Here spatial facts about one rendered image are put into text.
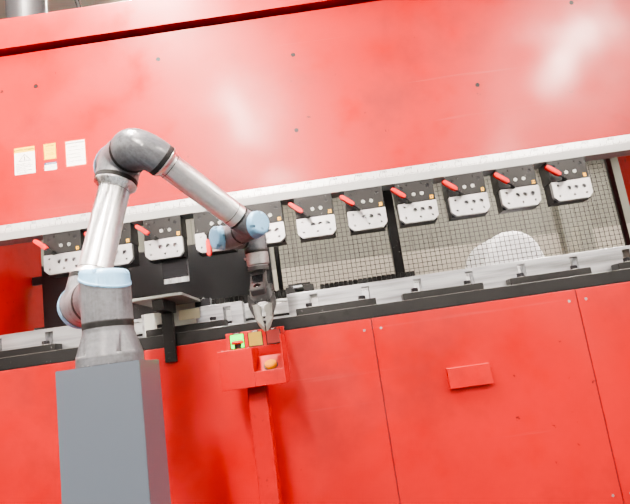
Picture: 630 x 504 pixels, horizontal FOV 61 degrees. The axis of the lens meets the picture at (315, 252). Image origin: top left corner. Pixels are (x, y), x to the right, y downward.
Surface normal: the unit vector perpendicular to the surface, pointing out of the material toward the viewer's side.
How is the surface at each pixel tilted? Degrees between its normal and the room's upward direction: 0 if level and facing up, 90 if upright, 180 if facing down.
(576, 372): 90
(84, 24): 90
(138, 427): 90
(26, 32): 90
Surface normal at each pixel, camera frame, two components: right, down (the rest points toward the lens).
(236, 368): -0.04, -0.18
